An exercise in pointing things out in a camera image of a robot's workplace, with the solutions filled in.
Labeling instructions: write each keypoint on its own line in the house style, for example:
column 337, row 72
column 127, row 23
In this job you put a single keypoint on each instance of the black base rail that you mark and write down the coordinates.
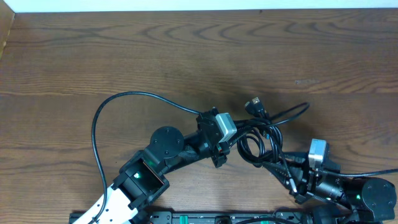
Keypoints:
column 167, row 217

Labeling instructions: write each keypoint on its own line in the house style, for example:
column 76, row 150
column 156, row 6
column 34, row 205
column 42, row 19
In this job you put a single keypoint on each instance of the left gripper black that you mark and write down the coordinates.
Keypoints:
column 212, row 137

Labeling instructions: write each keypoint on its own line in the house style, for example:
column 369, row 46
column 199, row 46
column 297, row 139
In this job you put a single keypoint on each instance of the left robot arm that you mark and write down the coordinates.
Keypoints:
column 141, row 180

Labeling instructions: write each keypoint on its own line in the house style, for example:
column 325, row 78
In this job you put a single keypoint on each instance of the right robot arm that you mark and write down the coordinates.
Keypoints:
column 346, row 198

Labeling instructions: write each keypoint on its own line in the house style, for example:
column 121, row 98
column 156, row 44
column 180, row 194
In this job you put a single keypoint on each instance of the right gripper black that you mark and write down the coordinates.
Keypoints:
column 306, row 179

